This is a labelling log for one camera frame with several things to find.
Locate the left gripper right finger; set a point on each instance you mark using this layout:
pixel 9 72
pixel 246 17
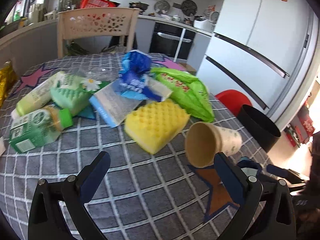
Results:
pixel 232 177

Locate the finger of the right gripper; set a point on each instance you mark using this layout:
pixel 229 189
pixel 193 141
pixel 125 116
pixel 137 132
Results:
pixel 246 162
pixel 287 174

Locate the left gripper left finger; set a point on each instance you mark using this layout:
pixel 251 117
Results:
pixel 91 176

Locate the paper cup with green print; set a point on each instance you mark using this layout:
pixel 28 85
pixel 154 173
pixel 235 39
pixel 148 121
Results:
pixel 204 140

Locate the green milk carton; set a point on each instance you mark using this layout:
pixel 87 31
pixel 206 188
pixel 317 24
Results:
pixel 38 128

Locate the blue white tissue pack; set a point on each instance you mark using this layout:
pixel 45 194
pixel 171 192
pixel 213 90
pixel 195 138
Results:
pixel 112 107

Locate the green sponge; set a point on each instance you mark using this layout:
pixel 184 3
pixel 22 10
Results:
pixel 73 100

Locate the yellow sponge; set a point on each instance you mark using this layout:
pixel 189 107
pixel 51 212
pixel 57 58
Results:
pixel 154 125

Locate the green snack bag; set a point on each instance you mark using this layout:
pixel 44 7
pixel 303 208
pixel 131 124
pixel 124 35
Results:
pixel 187 91

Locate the green daisy tube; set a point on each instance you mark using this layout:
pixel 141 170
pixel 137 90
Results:
pixel 74 82

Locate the light green lotion tube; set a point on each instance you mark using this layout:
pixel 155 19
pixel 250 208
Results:
pixel 36 98

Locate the clear plastic wrapper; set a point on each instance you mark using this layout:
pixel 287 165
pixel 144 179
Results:
pixel 105 72

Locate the blue plastic wrapper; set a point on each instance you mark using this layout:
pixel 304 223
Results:
pixel 135 81

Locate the black trash bin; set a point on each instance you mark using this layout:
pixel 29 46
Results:
pixel 261 128

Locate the grey checkered tablecloth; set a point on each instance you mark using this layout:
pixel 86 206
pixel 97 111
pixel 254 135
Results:
pixel 142 196

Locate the red stool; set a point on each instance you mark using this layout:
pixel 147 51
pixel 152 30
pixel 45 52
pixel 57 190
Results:
pixel 233 100

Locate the white refrigerator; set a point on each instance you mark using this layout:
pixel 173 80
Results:
pixel 263 49

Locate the gold foil bag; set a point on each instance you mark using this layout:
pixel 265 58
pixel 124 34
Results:
pixel 8 78

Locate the white mop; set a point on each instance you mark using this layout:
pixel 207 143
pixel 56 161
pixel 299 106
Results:
pixel 179 44

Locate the black built-in oven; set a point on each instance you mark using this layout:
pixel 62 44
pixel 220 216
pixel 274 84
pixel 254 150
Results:
pixel 166 38

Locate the white rice cooker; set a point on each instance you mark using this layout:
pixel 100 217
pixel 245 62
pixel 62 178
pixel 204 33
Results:
pixel 204 24

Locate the red plastic basket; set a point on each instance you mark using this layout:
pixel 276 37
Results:
pixel 97 3

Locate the black wok on stove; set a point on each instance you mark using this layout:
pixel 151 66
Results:
pixel 139 5

